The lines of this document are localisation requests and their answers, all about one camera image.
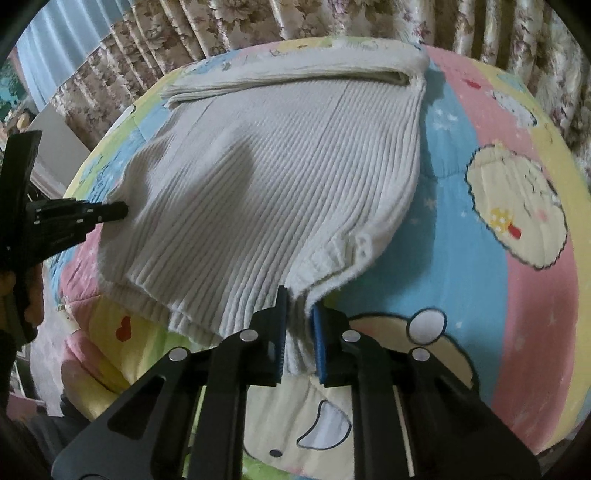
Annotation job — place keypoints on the colourful cartoon striped quilt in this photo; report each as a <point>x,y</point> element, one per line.
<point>497,240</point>

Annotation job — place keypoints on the teal wall poster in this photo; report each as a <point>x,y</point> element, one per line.
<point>12,91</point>

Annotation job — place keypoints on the white flat board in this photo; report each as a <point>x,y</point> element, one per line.
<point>60,154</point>

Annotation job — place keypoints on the blue and floral curtain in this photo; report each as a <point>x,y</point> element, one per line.
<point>92,59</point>

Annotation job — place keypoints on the cream ribbed knit sweater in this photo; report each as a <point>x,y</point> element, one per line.
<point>278,169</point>

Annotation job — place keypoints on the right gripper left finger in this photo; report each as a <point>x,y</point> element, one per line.
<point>185,417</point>

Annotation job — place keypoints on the small yellow doll figure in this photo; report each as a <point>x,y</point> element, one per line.
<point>23,122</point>

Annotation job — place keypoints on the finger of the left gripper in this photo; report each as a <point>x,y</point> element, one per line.
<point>18,161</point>
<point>71,211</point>

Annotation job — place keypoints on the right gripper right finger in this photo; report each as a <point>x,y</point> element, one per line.
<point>413,418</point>

